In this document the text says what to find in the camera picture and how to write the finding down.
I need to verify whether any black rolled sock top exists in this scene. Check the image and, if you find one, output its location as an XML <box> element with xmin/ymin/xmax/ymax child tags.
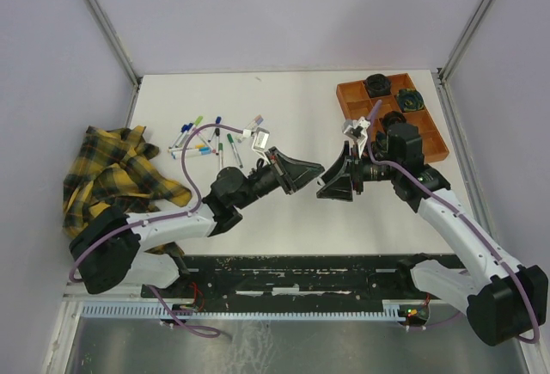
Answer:
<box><xmin>364</xmin><ymin>73</ymin><xmax>392</xmax><ymax>99</ymax></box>

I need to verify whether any yellow capped highlighter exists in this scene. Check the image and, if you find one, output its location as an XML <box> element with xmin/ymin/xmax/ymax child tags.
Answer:
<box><xmin>168</xmin><ymin>144</ymin><xmax>208</xmax><ymax>152</ymax></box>

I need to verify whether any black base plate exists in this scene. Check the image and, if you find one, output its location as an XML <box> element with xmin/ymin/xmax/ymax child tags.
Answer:
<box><xmin>158</xmin><ymin>254</ymin><xmax>427</xmax><ymax>312</ymax></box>

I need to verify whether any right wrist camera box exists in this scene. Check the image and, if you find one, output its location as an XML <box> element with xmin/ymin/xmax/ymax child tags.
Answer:
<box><xmin>342</xmin><ymin>117</ymin><xmax>371</xmax><ymax>156</ymax></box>

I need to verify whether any left aluminium frame post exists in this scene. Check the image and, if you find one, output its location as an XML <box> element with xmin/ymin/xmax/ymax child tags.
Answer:
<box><xmin>83</xmin><ymin>0</ymin><xmax>141</xmax><ymax>87</ymax></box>

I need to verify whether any aluminium frame post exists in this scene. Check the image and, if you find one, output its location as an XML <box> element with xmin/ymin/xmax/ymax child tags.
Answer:
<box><xmin>83</xmin><ymin>0</ymin><xmax>141</xmax><ymax>87</ymax></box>
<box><xmin>437</xmin><ymin>0</ymin><xmax>496</xmax><ymax>84</ymax></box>

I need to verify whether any white cable duct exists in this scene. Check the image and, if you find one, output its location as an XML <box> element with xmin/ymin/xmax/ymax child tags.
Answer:
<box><xmin>80</xmin><ymin>302</ymin><xmax>413</xmax><ymax>322</ymax></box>

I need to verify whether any right aluminium frame post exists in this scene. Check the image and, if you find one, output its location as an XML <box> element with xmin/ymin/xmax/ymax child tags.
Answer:
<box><xmin>437</xmin><ymin>0</ymin><xmax>496</xmax><ymax>84</ymax></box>

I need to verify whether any black orange rolled sock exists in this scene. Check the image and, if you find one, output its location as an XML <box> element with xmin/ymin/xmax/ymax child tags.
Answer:
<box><xmin>382</xmin><ymin>111</ymin><xmax>406</xmax><ymax>129</ymax></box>

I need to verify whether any dark green rolled sock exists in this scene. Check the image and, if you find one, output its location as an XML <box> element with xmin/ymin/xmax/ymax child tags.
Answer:
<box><xmin>371</xmin><ymin>131</ymin><xmax>388</xmax><ymax>160</ymax></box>

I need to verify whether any pastel purple highlighter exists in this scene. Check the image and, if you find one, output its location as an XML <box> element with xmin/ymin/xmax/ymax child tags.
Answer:
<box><xmin>242</xmin><ymin>115</ymin><xmax>263</xmax><ymax>137</ymax></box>

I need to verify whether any orange compartment tray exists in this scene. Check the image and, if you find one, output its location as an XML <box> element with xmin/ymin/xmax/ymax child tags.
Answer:
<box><xmin>336</xmin><ymin>73</ymin><xmax>449</xmax><ymax>163</ymax></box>

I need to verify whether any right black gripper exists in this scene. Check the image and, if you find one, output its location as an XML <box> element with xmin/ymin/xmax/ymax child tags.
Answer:
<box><xmin>316</xmin><ymin>141</ymin><xmax>400</xmax><ymax>202</ymax></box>

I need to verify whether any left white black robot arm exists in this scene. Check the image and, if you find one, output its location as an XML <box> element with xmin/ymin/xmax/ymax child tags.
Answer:
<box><xmin>70</xmin><ymin>147</ymin><xmax>324</xmax><ymax>297</ymax></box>

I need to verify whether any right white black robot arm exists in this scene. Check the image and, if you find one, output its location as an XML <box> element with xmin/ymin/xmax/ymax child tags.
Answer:
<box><xmin>316</xmin><ymin>119</ymin><xmax>549</xmax><ymax>346</ymax></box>

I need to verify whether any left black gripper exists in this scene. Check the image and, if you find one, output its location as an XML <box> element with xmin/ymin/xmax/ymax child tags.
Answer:
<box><xmin>235</xmin><ymin>146</ymin><xmax>325</xmax><ymax>209</ymax></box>

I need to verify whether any yellow plaid cloth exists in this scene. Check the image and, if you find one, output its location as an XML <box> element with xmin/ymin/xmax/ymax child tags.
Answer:
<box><xmin>62</xmin><ymin>126</ymin><xmax>192</xmax><ymax>239</ymax></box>

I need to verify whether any green blue rolled sock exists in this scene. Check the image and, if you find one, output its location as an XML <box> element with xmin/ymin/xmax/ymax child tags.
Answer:
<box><xmin>395</xmin><ymin>89</ymin><xmax>425</xmax><ymax>113</ymax></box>

